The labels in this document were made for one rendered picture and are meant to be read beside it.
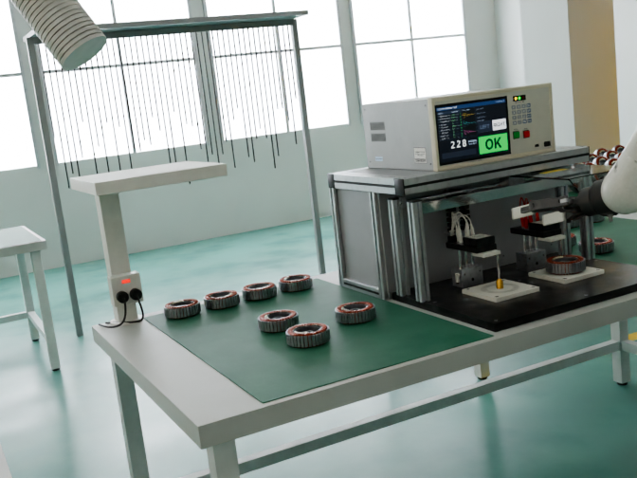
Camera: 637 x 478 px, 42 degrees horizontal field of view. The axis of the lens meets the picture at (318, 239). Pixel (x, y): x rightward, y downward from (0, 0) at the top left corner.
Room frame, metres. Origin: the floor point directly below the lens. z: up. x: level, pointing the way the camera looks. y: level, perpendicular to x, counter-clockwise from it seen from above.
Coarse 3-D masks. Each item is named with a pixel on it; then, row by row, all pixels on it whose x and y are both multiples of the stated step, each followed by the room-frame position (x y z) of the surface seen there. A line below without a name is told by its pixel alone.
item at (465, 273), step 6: (468, 264) 2.36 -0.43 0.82; (474, 264) 2.35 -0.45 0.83; (456, 270) 2.32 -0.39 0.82; (462, 270) 2.30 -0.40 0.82; (468, 270) 2.31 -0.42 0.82; (474, 270) 2.32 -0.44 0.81; (480, 270) 2.33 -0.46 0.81; (462, 276) 2.30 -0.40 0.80; (468, 276) 2.31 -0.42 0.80; (474, 276) 2.32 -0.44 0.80; (480, 276) 2.33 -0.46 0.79; (462, 282) 2.30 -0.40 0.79; (468, 282) 2.31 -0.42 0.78; (474, 282) 2.32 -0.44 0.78; (480, 282) 2.32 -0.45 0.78
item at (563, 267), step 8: (560, 256) 2.34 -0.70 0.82; (568, 256) 2.34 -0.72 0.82; (576, 256) 2.32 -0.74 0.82; (552, 264) 2.29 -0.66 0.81; (560, 264) 2.27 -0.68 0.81; (568, 264) 2.26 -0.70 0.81; (576, 264) 2.26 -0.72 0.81; (584, 264) 2.28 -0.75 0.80; (552, 272) 2.28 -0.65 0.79; (560, 272) 2.26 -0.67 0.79; (568, 272) 2.26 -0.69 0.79; (576, 272) 2.26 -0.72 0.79
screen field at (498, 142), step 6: (480, 138) 2.35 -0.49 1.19; (486, 138) 2.36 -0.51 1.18; (492, 138) 2.37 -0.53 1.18; (498, 138) 2.38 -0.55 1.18; (504, 138) 2.39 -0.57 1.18; (480, 144) 2.35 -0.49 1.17; (486, 144) 2.36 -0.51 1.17; (492, 144) 2.37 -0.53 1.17; (498, 144) 2.38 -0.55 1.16; (504, 144) 2.39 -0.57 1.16; (480, 150) 2.35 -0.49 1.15; (486, 150) 2.36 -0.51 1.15; (492, 150) 2.37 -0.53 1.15; (498, 150) 2.38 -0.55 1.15; (504, 150) 2.39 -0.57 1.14
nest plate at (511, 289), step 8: (504, 280) 2.29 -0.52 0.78; (464, 288) 2.24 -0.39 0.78; (472, 288) 2.23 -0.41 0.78; (480, 288) 2.22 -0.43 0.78; (488, 288) 2.21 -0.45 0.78; (496, 288) 2.20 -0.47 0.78; (504, 288) 2.19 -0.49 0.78; (512, 288) 2.18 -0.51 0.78; (520, 288) 2.17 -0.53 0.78; (528, 288) 2.16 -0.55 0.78; (536, 288) 2.17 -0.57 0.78; (480, 296) 2.17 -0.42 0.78; (488, 296) 2.13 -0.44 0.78; (496, 296) 2.12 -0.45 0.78; (504, 296) 2.12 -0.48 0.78; (512, 296) 2.13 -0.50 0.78
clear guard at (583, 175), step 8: (552, 168) 2.47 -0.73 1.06; (560, 168) 2.44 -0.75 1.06; (568, 168) 2.42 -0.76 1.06; (576, 168) 2.40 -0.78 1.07; (584, 168) 2.38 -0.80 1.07; (592, 168) 2.36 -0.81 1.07; (600, 168) 2.34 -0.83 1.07; (608, 168) 2.32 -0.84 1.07; (512, 176) 2.40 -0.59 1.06; (520, 176) 2.37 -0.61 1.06; (528, 176) 2.34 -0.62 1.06; (536, 176) 2.31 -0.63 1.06; (544, 176) 2.29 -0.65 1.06; (552, 176) 2.27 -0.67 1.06; (560, 176) 2.25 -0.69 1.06; (568, 176) 2.23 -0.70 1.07; (576, 176) 2.21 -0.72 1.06; (584, 176) 2.22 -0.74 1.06; (592, 176) 2.23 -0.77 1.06; (600, 176) 2.23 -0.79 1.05; (576, 184) 2.19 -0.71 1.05; (584, 184) 2.19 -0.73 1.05
